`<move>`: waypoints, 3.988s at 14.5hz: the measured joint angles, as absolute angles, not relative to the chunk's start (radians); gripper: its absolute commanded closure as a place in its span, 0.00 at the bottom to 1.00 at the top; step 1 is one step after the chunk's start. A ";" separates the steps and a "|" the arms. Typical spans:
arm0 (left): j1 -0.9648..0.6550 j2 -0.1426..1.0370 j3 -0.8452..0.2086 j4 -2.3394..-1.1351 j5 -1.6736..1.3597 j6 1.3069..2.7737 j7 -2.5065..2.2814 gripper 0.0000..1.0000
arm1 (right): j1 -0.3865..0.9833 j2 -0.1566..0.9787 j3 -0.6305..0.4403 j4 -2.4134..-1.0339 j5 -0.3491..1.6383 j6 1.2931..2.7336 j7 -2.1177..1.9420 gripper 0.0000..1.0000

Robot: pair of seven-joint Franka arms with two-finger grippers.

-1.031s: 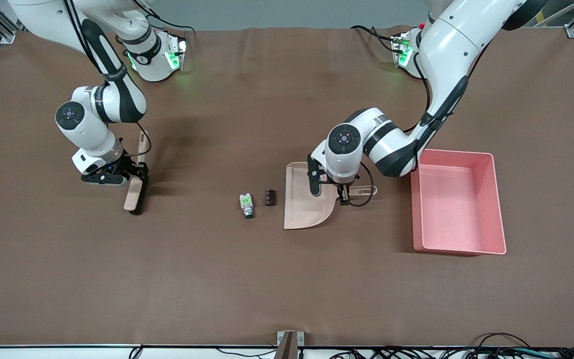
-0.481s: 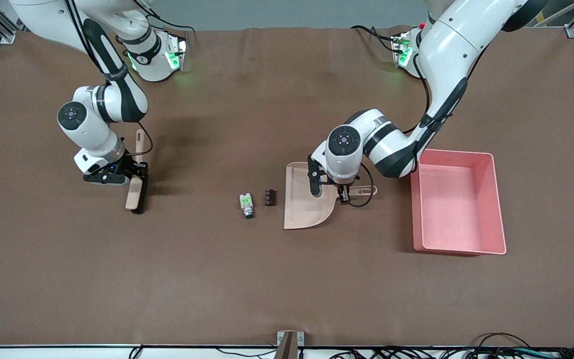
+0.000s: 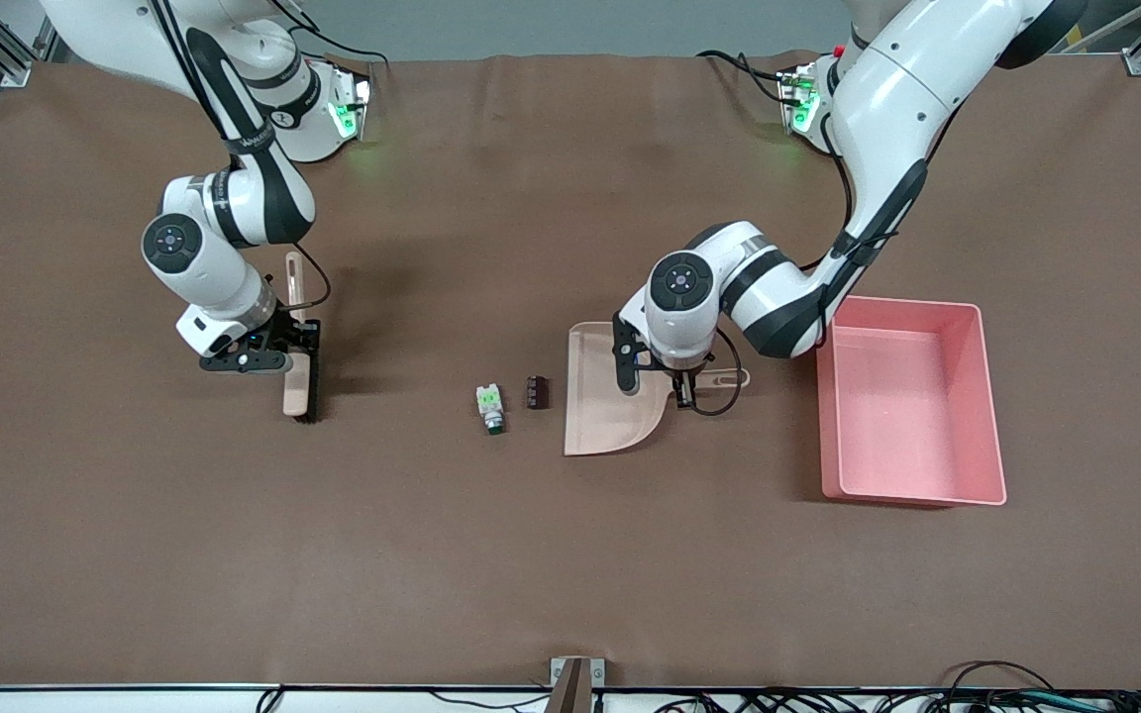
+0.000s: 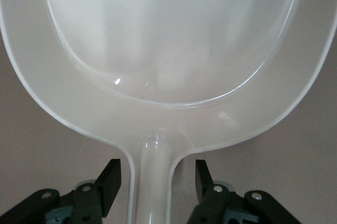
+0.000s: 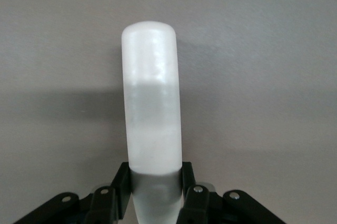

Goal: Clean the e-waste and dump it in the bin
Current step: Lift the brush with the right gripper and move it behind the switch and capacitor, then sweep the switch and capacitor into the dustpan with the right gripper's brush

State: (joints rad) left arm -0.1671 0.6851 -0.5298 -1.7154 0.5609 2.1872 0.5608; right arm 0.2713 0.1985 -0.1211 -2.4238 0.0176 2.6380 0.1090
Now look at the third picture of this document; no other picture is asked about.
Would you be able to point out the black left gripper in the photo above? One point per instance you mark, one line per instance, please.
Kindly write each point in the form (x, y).
(686, 381)

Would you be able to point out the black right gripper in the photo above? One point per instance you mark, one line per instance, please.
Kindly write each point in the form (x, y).
(289, 334)

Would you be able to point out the beige brush with black bristles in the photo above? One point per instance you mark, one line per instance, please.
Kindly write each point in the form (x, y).
(295, 391)

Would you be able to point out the beige plastic dustpan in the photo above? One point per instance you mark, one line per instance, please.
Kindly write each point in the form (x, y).
(610, 406)

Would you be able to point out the small black electronic component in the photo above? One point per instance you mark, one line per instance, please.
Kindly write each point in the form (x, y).
(537, 392)

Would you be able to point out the white green push-button switch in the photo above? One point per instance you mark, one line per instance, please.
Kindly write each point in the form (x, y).
(489, 401)

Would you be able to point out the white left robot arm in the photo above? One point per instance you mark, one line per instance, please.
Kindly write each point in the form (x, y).
(887, 89)

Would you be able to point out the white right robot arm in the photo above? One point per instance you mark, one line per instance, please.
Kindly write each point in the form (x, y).
(214, 267)

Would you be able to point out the pink plastic bin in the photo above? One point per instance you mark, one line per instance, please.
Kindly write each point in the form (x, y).
(907, 416)

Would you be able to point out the brown table cover mat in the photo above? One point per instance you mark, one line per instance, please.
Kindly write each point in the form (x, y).
(531, 555)

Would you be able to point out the metal bracket with brown post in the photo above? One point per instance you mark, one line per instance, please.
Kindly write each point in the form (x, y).
(575, 688)

